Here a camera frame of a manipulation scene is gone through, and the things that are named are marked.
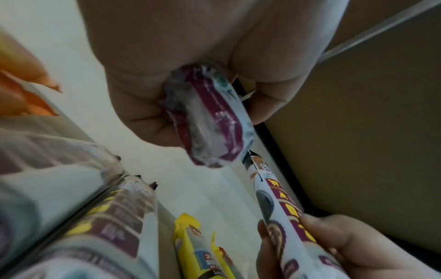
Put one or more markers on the person's left hand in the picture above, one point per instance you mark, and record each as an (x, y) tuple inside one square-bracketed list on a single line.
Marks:
[(179, 35)]

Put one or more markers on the person's right hand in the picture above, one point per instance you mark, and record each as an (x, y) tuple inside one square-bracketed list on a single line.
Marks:
[(372, 250)]

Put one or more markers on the grey metal rail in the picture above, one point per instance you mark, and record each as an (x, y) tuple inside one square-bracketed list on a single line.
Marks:
[(379, 28)]

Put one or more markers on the white snack packet yellow print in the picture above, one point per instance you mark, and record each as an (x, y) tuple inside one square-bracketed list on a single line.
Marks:
[(275, 207)]

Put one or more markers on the maroon and white snack packet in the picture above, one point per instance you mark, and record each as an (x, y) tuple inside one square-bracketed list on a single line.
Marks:
[(210, 114)]

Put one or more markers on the yellow and orange snack packet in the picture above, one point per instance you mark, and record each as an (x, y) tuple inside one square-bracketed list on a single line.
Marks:
[(227, 261)]

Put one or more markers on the large silver snack packet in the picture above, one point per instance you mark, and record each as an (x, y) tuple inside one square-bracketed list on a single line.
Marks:
[(51, 185)]

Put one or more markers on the silver packet maroon label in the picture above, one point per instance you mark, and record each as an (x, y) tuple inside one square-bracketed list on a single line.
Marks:
[(103, 234)]

